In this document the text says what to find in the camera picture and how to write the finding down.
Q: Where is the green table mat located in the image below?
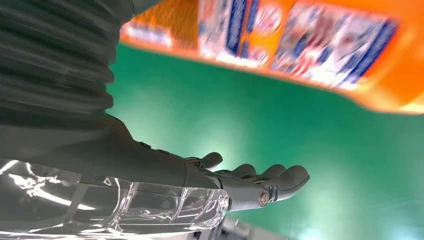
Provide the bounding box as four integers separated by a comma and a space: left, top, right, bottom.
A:
105, 43, 424, 240

